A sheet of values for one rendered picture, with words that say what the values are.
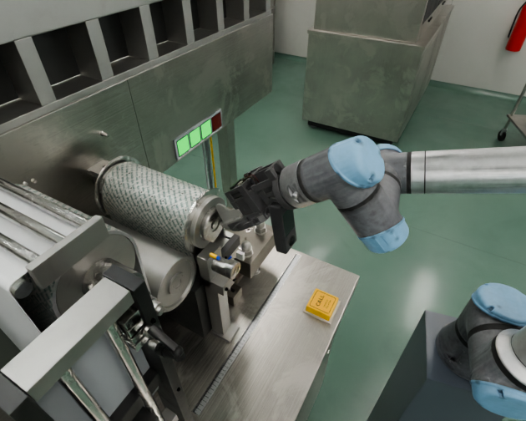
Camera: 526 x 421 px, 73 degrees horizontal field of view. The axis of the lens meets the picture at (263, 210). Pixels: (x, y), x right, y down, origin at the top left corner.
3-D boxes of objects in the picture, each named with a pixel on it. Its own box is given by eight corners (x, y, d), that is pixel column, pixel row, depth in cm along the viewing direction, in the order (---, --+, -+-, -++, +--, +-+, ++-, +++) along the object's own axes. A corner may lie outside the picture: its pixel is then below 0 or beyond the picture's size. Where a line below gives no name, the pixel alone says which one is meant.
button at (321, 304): (328, 322, 96) (330, 317, 95) (305, 311, 99) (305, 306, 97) (337, 302, 101) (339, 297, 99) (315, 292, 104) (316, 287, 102)
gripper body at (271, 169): (242, 174, 70) (285, 153, 62) (266, 208, 72) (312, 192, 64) (220, 195, 65) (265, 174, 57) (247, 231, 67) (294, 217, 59)
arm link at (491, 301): (508, 317, 86) (536, 283, 77) (518, 370, 77) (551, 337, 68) (454, 303, 89) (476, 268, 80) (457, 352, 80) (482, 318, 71)
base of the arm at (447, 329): (495, 334, 94) (513, 313, 87) (506, 391, 83) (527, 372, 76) (434, 319, 97) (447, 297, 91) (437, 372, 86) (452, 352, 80)
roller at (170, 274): (164, 323, 72) (151, 286, 64) (78, 274, 81) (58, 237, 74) (199, 281, 80) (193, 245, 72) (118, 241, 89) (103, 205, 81)
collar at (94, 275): (118, 323, 51) (105, 296, 47) (89, 306, 53) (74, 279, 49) (149, 291, 55) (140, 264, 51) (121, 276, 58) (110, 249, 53)
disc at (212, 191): (190, 267, 75) (179, 216, 65) (189, 266, 75) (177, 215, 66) (229, 225, 85) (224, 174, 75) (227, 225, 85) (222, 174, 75)
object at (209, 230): (204, 219, 70) (225, 201, 75) (195, 215, 70) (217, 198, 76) (204, 248, 74) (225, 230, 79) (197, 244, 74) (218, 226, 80)
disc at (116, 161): (107, 227, 84) (86, 177, 75) (105, 227, 85) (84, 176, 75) (150, 193, 94) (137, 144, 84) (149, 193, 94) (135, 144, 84)
